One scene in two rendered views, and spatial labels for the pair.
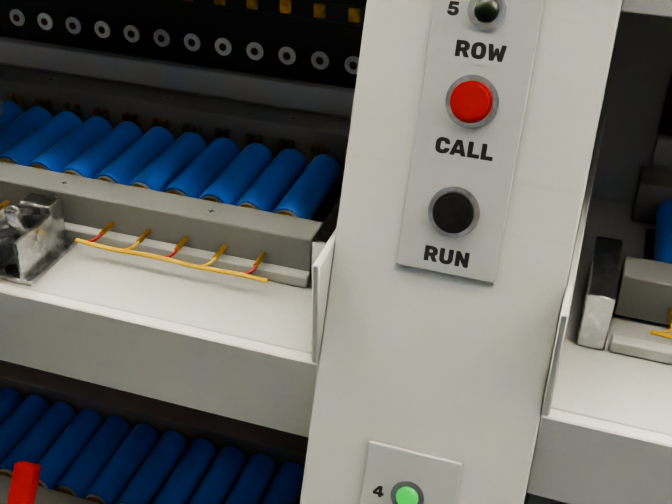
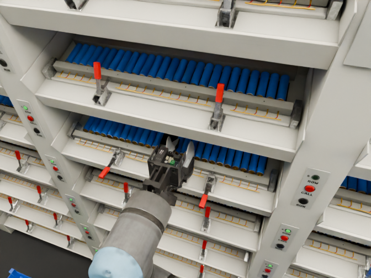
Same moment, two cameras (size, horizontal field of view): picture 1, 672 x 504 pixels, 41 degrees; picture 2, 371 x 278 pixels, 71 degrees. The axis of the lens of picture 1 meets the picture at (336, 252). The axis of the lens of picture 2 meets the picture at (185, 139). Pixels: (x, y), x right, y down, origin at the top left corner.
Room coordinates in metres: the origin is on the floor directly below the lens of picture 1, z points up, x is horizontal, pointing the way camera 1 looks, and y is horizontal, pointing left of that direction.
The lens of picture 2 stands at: (0.01, 0.18, 1.44)
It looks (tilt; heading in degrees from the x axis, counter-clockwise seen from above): 42 degrees down; 4
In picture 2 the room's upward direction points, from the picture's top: straight up
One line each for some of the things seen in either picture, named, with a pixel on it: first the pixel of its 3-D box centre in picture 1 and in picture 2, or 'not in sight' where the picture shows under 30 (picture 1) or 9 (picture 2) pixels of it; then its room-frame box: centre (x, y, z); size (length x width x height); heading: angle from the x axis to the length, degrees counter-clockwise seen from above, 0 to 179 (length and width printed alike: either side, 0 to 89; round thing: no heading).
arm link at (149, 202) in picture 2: not in sight; (146, 210); (0.29, 0.28, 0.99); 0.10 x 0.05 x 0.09; 76
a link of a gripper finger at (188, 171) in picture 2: not in sight; (183, 169); (0.42, 0.22, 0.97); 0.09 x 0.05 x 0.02; 158
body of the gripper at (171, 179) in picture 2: not in sight; (163, 178); (0.37, 0.26, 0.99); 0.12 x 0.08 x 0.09; 166
